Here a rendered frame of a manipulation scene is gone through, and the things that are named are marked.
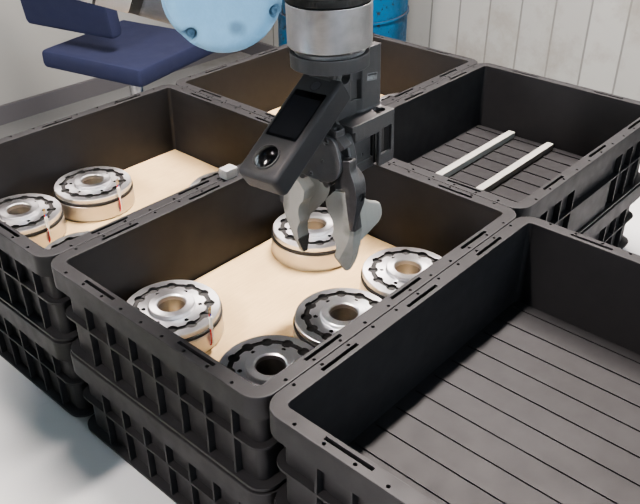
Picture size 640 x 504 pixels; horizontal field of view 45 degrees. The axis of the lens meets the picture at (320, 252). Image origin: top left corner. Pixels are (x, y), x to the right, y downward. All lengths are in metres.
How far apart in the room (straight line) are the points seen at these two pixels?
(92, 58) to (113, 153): 1.65
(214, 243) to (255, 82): 0.47
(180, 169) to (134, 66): 1.54
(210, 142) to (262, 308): 0.38
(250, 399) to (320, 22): 0.31
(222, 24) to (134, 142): 0.71
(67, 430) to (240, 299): 0.25
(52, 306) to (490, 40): 2.69
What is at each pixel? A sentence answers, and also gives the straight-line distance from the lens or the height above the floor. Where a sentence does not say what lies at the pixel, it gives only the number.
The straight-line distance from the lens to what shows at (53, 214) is 1.03.
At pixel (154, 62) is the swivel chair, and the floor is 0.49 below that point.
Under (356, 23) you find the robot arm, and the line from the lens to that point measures 0.67.
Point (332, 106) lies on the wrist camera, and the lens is 0.69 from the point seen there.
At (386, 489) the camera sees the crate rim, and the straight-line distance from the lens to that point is 0.55.
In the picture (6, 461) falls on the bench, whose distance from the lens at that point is 0.94.
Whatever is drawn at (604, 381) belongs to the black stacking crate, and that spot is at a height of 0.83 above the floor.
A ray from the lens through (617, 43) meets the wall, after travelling 3.09.
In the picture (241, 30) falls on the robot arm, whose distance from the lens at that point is 0.50.
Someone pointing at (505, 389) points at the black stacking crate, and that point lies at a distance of 0.79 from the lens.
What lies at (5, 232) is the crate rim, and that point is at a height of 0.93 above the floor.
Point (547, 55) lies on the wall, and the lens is 3.22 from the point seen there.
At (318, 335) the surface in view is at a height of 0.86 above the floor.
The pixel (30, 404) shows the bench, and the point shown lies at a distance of 1.00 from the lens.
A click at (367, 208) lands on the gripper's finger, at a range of 0.76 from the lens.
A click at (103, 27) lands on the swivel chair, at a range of 2.79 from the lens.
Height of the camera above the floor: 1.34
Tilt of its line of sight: 32 degrees down
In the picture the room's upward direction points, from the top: straight up
